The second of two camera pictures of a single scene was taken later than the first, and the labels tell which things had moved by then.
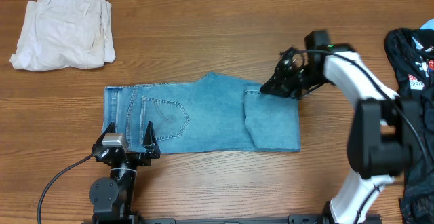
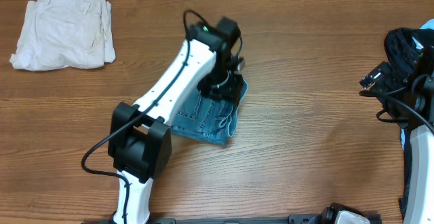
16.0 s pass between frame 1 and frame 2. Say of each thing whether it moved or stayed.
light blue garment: stayed
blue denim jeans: moved
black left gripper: moved
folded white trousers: stayed
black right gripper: moved
